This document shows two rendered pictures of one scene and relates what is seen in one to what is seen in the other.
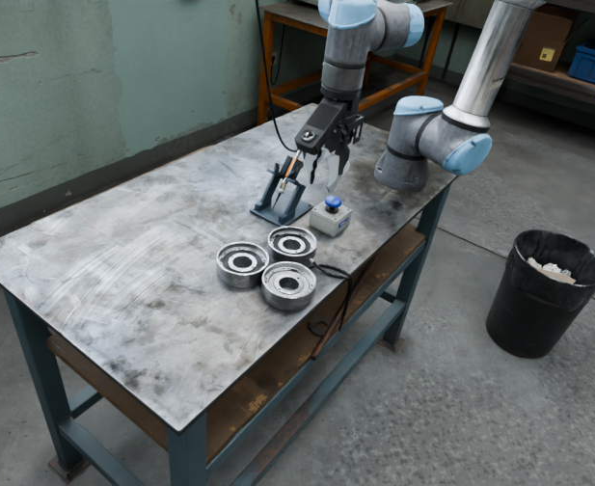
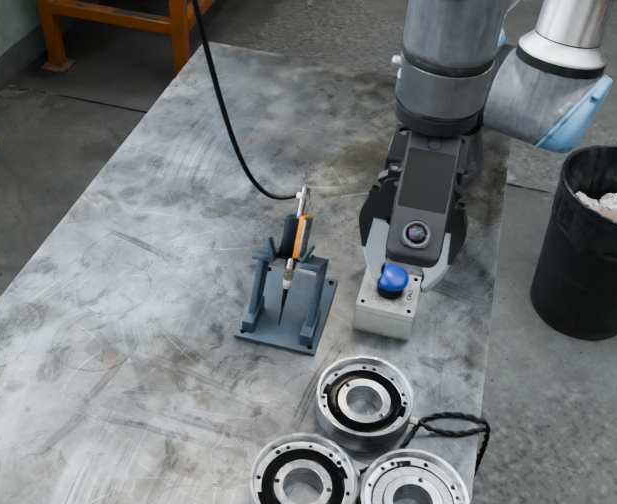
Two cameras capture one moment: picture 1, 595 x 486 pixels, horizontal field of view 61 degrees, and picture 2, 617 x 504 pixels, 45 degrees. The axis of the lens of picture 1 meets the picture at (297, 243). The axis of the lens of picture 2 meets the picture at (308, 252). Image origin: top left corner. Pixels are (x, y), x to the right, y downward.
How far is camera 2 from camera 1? 0.49 m
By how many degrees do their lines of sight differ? 16
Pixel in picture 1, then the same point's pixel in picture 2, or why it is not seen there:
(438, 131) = (521, 87)
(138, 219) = (28, 445)
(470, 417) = (573, 465)
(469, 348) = (527, 352)
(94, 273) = not seen: outside the picture
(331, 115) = (444, 173)
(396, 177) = not seen: hidden behind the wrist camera
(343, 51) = (467, 43)
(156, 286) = not seen: outside the picture
